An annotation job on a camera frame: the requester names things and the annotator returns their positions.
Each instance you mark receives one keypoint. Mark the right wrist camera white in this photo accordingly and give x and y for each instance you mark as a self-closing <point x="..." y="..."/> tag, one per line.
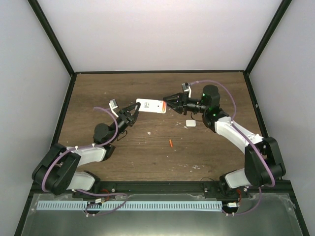
<point x="186" y="89"/>

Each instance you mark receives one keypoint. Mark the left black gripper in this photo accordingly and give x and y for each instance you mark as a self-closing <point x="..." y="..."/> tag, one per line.
<point x="121" y="114"/>

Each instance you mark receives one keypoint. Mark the black enclosure frame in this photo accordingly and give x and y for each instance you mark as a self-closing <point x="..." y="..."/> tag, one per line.
<point x="282" y="186"/>

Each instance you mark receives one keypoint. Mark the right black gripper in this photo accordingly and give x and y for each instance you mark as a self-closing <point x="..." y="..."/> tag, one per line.
<point x="180" y="109"/>

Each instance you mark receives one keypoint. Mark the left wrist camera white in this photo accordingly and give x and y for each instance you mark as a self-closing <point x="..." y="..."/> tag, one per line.
<point x="114" y="107"/>

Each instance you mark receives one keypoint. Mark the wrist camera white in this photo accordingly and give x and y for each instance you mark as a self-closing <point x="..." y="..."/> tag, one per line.
<point x="114" y="107"/>
<point x="186" y="89"/>

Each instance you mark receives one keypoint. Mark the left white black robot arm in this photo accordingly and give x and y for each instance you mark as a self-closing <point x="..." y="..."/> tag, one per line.
<point x="57" y="171"/>

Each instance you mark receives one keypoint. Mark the white remote control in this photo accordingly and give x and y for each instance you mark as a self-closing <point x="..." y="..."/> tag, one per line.
<point x="151" y="106"/>

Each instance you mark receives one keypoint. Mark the white battery cover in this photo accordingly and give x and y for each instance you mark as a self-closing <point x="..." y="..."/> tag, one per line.
<point x="190" y="123"/>

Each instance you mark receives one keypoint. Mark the grey metal front plate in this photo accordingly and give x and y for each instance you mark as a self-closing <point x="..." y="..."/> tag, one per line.
<point x="259" y="215"/>

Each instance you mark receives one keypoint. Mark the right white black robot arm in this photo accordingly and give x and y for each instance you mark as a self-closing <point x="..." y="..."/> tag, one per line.
<point x="263" y="163"/>

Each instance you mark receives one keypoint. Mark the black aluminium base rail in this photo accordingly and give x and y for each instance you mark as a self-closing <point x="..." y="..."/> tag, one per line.
<point x="208" y="188"/>

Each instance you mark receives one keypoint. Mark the light blue slotted cable duct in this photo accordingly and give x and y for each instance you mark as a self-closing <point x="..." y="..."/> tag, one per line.
<point x="132" y="205"/>

